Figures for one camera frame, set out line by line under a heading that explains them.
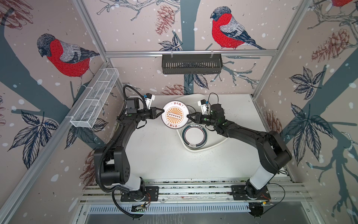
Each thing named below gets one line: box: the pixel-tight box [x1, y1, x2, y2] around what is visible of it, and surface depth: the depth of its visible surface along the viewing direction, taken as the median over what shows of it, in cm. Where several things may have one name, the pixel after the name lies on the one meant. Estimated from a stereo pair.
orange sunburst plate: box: [160, 100, 190, 129], surface depth 85 cm
